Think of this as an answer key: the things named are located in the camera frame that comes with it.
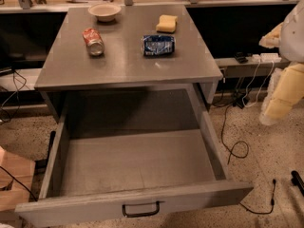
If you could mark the black pole on floor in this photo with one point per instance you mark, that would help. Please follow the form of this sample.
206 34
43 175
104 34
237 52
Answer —
297 181

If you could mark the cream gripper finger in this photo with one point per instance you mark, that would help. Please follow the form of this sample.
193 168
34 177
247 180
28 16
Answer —
272 38
285 89

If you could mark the white power strip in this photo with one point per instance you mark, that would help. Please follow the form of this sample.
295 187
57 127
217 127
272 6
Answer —
266 57

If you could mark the yellow sponge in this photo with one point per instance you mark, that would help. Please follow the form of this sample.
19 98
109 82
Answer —
167 23

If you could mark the red coke can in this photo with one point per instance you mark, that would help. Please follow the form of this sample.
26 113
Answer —
94 42

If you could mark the grey metal cabinet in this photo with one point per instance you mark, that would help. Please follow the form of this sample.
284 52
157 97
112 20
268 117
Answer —
69 66

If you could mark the beige bowl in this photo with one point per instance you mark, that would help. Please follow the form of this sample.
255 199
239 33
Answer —
104 12

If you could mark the open grey top drawer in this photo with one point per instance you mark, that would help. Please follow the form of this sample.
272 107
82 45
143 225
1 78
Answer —
132 146

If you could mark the black drawer handle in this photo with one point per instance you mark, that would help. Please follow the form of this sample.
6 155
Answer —
141 210

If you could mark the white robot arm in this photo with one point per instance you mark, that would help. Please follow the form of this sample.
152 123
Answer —
292 35

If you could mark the black remote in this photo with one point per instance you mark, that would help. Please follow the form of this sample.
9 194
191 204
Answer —
241 58

